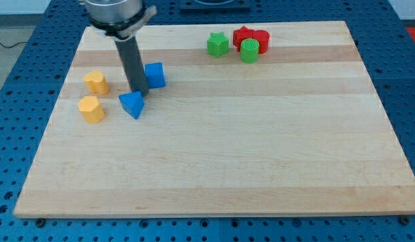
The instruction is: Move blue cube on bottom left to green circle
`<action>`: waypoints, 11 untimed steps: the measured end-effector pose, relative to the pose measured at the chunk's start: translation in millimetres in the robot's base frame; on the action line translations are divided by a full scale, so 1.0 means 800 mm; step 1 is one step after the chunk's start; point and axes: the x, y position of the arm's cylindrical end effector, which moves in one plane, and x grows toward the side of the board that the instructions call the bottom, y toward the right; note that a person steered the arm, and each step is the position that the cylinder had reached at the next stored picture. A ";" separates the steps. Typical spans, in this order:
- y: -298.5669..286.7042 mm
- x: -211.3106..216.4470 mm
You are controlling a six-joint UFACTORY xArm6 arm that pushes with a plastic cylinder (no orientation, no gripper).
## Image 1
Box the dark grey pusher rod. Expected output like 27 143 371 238
115 37 149 97

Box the blue cube block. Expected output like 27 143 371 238
145 63 166 89

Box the yellow heart block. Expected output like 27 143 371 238
83 70 109 95

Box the blue triangle block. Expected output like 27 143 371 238
119 91 144 119

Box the yellow hexagon block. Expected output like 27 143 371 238
77 96 105 124

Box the green star block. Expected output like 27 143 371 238
207 32 229 58

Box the red star block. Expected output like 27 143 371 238
232 26 255 52

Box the green cylinder block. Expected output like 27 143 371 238
240 38 259 63

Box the red rounded block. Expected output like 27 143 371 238
252 30 270 54

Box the light wooden board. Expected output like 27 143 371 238
14 21 415 218

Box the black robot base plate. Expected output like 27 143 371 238
179 0 251 12

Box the black cable on floor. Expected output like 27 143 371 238
0 32 29 50

